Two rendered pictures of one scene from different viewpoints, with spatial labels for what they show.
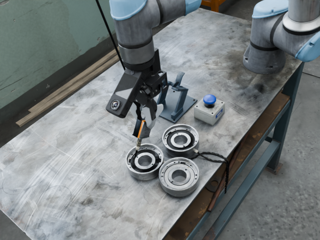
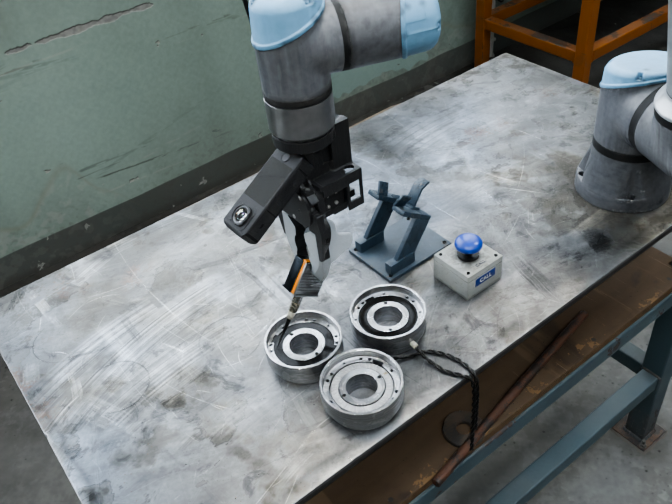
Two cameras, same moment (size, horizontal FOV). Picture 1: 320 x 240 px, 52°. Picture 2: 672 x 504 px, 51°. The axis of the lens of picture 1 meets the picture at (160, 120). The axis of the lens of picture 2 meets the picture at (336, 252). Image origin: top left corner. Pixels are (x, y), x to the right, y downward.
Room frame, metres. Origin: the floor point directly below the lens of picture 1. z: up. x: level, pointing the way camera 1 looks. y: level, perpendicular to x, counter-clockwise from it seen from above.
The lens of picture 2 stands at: (-0.05, -0.15, 1.54)
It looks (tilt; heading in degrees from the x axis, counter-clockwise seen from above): 40 degrees down; 13
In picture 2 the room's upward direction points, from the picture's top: 7 degrees counter-clockwise
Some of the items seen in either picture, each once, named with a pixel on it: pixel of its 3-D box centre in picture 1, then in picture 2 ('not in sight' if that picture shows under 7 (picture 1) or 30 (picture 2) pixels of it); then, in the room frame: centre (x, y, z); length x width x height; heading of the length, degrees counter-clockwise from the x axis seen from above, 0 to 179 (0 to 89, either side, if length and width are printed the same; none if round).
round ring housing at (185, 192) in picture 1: (179, 177); (362, 390); (0.50, -0.03, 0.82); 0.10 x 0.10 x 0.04
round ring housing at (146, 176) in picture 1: (145, 162); (304, 348); (0.57, 0.06, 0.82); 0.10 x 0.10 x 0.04
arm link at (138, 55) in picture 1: (135, 48); (298, 110); (0.62, 0.03, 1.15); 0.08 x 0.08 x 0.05
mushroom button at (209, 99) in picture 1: (209, 103); (468, 252); (0.74, -0.16, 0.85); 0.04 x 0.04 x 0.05
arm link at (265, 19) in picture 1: (271, 21); (642, 99); (0.97, -0.41, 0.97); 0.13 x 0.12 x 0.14; 26
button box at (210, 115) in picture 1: (210, 108); (470, 263); (0.74, -0.16, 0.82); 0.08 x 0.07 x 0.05; 136
